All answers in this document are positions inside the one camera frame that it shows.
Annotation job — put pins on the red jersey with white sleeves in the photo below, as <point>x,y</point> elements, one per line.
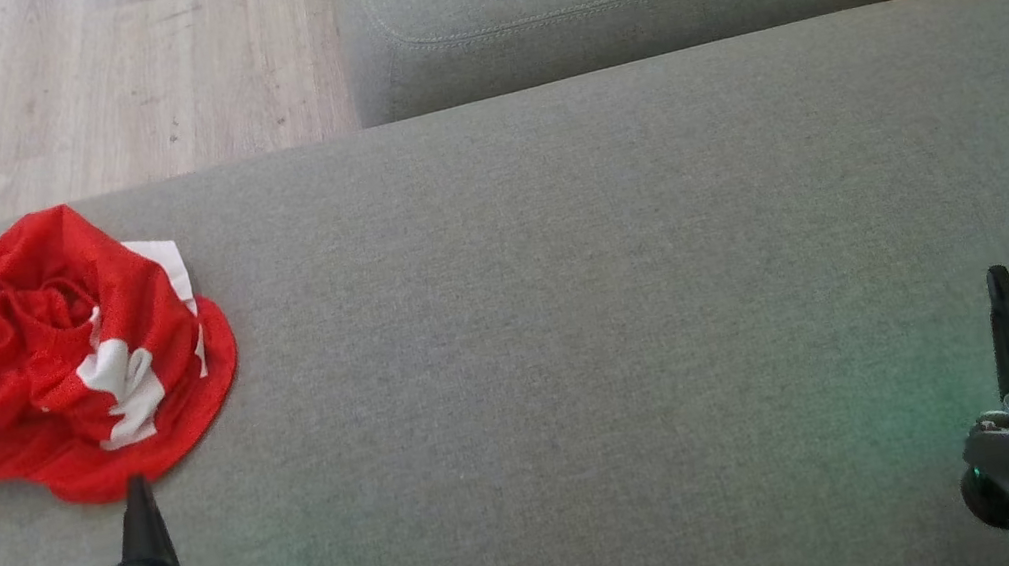
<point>181,415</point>

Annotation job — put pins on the large grey sofa seat cushion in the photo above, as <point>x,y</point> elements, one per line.
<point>570,313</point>

